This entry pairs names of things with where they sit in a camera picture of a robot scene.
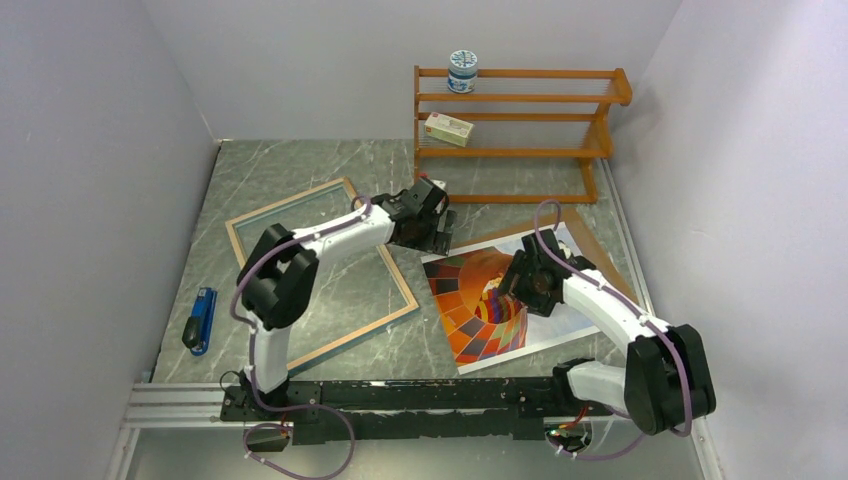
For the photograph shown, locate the brown cardboard backing board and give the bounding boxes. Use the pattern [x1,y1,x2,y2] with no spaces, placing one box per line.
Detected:
[451,204,646,307]

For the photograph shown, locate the hot air balloon photo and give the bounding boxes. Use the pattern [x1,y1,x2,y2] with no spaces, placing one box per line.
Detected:
[421,221,614,376]

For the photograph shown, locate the blue wooden picture frame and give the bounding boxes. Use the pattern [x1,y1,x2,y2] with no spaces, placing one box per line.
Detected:
[225,177,419,376]

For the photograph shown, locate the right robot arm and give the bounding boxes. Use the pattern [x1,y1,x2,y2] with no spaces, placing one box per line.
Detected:
[498,228,717,435]

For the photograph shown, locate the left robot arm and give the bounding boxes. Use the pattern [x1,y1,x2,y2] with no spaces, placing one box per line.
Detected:
[229,176,456,420]

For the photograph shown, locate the small white green box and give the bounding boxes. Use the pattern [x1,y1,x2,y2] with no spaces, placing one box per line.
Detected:
[424,112,475,147]

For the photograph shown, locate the blue white ceramic jar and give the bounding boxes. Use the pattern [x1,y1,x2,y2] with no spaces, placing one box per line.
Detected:
[447,50,478,94]

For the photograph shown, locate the orange wooden shelf rack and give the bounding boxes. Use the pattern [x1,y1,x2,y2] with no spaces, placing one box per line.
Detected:
[412,66,633,204]

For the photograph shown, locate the blue stapler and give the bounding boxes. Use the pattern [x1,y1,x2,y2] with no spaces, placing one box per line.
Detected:
[181,287,218,356]

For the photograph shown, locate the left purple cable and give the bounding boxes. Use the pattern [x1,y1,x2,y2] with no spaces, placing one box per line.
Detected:
[229,193,374,480]

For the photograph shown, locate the purple cable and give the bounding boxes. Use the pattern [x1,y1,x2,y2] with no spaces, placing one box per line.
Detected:
[229,193,374,480]
[533,199,696,463]

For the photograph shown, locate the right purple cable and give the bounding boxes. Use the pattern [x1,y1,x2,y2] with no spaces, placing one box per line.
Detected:
[533,199,696,463]

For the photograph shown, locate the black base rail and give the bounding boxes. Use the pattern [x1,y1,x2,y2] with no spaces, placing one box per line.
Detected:
[220,377,606,445]

